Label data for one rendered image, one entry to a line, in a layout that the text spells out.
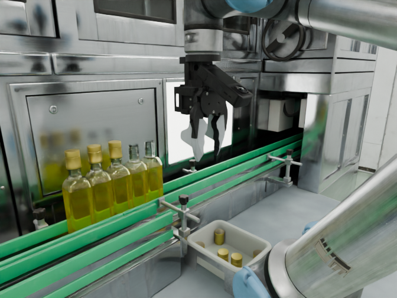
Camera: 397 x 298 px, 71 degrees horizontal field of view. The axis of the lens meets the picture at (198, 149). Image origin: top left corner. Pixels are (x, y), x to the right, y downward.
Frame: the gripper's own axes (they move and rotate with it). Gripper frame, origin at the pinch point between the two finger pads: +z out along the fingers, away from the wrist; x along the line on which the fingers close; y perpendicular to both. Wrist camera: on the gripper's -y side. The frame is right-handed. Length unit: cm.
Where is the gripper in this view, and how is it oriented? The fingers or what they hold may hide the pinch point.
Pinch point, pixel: (210, 153)
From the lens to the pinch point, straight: 59.4
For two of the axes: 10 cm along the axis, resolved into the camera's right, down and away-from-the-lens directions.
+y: -7.2, -1.9, 6.7
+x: -6.9, 2.0, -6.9
